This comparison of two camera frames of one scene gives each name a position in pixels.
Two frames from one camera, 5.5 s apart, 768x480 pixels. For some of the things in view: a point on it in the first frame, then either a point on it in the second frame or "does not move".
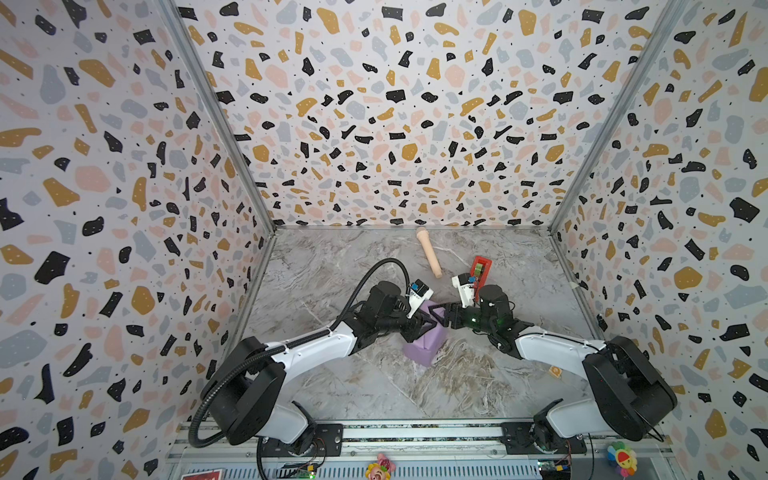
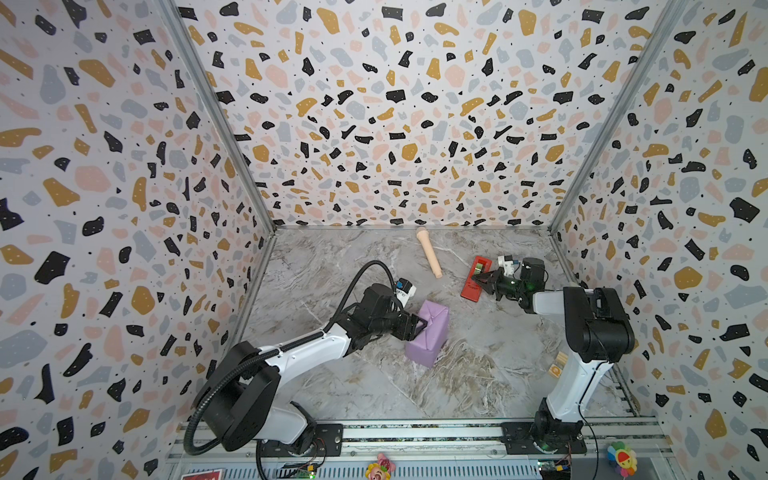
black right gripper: [465, 312] → [501, 283]
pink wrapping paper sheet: [423, 350] does not move
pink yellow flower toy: [381, 470] does not move
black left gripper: [415, 323] does not move
